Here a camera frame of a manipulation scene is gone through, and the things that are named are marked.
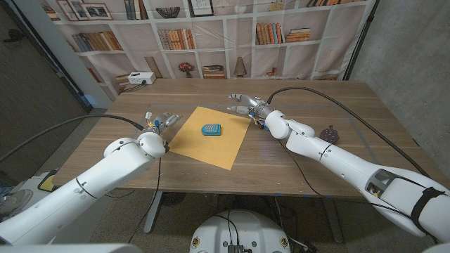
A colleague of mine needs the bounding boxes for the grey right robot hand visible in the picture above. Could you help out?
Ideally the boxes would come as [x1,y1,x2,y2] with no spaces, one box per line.
[227,93,275,119]

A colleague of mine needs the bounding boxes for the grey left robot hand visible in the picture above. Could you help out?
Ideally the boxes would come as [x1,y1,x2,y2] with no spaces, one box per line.
[147,111,182,136]

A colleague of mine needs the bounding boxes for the blue flip phone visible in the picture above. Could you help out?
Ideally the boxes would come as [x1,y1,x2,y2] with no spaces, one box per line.
[201,123,222,136]

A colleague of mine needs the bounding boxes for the yellow felt sheet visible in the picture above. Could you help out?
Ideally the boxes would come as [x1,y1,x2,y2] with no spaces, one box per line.
[168,106,252,171]

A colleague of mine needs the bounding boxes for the purple toy grape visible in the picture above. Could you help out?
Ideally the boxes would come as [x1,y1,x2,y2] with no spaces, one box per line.
[319,124,340,145]

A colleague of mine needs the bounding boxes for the white power strip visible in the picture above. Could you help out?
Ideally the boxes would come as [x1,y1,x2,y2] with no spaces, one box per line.
[127,72,157,86]

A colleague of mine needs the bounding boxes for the printed bookshelf backdrop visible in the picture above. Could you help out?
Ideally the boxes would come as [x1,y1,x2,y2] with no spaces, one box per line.
[38,0,378,103]

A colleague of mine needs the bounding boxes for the grey table leg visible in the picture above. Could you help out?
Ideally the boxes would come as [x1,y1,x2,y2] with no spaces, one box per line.
[143,191,164,235]
[322,195,345,245]

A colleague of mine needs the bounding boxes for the black backdrop stand pole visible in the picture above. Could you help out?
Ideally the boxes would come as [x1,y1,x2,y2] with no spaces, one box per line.
[342,0,381,82]

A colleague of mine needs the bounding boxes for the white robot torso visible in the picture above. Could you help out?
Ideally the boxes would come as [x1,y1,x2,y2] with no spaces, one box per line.
[189,209,292,253]

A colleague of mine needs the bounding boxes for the yellow black floor object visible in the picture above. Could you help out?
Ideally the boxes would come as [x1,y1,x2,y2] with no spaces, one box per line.
[37,169,59,194]

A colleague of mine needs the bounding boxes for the grey sneaker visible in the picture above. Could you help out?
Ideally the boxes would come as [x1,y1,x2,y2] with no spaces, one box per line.
[0,188,34,214]

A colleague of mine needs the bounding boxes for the black power strip cord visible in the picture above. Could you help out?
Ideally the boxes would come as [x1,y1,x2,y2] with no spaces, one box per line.
[122,82,148,93]

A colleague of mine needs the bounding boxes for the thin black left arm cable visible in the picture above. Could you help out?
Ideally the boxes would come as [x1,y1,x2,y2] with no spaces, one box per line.
[127,157,162,244]

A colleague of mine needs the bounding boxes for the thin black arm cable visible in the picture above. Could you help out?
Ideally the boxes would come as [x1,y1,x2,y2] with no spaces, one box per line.
[127,157,162,244]
[278,139,414,221]

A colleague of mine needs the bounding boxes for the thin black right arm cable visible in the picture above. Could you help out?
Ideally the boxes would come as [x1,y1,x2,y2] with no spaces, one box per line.
[278,139,414,221]

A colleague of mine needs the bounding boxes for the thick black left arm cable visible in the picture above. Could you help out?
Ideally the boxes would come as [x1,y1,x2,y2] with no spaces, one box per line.
[0,114,146,164]

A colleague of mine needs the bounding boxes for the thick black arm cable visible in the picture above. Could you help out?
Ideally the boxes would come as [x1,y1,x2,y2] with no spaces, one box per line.
[266,86,432,179]
[0,114,146,164]

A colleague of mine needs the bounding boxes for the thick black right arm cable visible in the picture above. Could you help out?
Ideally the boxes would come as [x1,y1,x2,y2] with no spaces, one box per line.
[266,86,432,179]

